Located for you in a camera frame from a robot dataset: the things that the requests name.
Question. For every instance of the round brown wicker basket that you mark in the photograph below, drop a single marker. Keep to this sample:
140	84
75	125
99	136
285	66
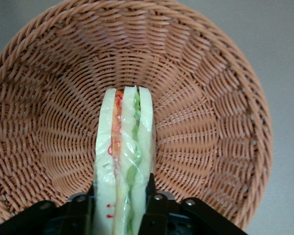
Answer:
63	85

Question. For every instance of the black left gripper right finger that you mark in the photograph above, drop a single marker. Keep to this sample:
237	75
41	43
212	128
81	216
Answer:
153	213

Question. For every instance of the triangle sandwich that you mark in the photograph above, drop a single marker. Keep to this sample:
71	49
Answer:
127	137

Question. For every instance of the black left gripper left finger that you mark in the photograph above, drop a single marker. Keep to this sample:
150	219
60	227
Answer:
79	215

